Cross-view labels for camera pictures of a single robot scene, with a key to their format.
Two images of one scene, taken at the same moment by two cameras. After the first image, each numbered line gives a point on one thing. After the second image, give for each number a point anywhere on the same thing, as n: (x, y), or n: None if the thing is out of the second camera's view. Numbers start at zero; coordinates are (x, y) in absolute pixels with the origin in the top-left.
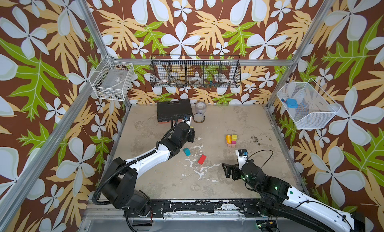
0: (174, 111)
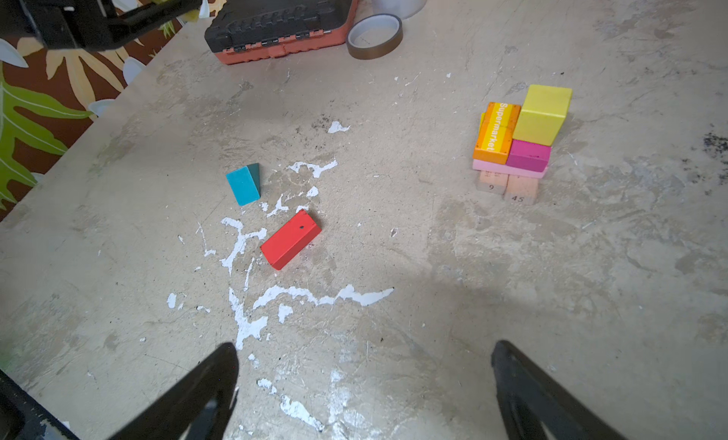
0: (261, 23)
